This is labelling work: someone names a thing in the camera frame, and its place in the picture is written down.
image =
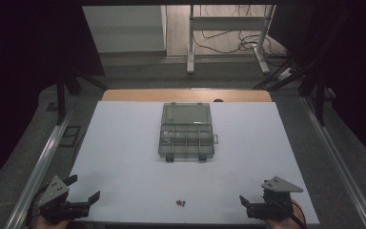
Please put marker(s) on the white power strip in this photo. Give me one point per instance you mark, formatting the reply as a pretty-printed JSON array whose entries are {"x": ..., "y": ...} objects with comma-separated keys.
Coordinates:
[{"x": 284, "y": 74}]

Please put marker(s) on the person's right hand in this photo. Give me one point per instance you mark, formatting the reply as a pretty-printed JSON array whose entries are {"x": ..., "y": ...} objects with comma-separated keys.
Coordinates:
[{"x": 281, "y": 224}]

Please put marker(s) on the person's left hand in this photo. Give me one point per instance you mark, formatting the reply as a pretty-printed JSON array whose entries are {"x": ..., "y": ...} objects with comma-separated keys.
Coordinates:
[{"x": 52, "y": 225}]

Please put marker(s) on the small blue part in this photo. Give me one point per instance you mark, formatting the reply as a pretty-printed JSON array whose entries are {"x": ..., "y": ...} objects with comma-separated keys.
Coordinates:
[{"x": 184, "y": 203}]

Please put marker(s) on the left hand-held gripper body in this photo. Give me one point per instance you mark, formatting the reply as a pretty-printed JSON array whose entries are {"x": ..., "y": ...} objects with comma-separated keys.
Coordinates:
[{"x": 54, "y": 192}]

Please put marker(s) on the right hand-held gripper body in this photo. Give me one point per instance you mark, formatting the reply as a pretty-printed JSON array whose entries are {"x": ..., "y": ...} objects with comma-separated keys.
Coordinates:
[{"x": 278, "y": 198}]

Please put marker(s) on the black metal stand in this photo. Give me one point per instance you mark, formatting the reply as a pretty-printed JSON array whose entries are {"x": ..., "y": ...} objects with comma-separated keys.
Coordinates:
[
  {"x": 319, "y": 92},
  {"x": 62, "y": 95}
]

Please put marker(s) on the aluminium rail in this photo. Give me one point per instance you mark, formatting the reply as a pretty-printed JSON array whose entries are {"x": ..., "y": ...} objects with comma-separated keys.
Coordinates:
[
  {"x": 336, "y": 159},
  {"x": 38, "y": 173}
]

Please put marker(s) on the white cabinet panel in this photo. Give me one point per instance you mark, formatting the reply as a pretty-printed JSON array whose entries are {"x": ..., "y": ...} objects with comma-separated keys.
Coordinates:
[{"x": 124, "y": 28}]

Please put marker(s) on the white table cover sheet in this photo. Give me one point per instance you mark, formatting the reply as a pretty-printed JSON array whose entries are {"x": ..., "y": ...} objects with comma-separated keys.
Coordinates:
[{"x": 124, "y": 159}]

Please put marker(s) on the white metal desk frame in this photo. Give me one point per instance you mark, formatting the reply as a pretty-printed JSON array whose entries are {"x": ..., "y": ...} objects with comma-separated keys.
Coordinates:
[{"x": 228, "y": 23}]

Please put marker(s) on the clear grey compartment box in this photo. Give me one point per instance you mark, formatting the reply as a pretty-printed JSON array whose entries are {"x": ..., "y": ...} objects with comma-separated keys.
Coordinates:
[{"x": 186, "y": 114}]

